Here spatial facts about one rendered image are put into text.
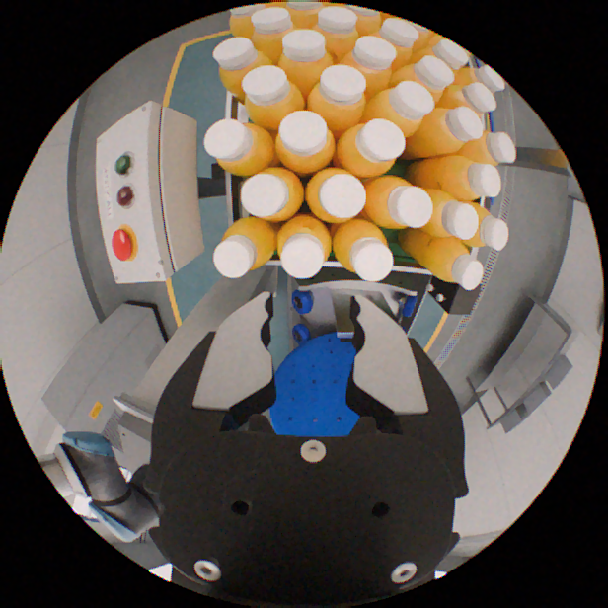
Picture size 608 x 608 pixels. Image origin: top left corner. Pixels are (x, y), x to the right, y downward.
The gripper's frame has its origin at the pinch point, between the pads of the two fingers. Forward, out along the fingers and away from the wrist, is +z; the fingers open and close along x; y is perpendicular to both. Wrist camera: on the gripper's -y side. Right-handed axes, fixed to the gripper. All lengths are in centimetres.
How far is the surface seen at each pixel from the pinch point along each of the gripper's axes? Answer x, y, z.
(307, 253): -0.4, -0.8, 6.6
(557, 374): 261, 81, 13
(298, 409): -0.9, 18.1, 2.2
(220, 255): -8.8, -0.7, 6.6
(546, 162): 43, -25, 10
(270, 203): -3.6, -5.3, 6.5
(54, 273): -265, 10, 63
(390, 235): 14.9, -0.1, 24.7
